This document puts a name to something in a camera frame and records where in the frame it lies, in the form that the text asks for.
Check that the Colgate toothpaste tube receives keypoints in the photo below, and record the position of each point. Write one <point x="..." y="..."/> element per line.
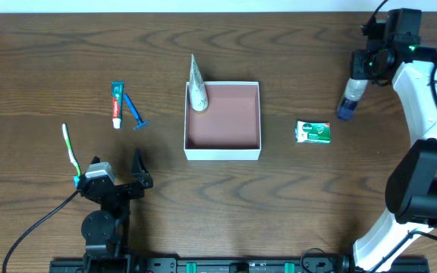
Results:
<point x="117" y="94"/>

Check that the green Dettol soap bar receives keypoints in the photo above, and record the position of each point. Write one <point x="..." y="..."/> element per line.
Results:
<point x="313" y="132"/>

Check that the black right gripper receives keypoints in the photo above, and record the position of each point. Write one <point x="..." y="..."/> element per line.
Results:
<point x="360" y="66"/>

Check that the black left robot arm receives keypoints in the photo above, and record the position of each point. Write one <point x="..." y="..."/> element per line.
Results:
<point x="106" y="230"/>

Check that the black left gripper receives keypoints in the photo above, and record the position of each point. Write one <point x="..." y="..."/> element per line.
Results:
<point x="117" y="188"/>

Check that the clear pump bottle purple liquid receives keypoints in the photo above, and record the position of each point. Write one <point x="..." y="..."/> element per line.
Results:
<point x="353" y="93"/>

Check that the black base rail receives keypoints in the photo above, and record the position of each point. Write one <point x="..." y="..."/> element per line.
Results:
<point x="315" y="263"/>

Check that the white speckled cream tube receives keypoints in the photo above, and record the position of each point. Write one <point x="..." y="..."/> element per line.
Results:
<point x="197" y="88"/>

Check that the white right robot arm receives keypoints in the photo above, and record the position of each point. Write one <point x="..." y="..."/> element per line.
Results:
<point x="411" y="190"/>

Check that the white cardboard box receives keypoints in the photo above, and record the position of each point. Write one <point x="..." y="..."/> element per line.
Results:
<point x="230" y="128"/>

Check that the green white toothbrush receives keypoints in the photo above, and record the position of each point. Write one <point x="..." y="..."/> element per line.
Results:
<point x="71" y="154"/>

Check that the blue disposable razor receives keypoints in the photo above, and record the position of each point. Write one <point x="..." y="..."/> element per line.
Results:
<point x="140" y="122"/>

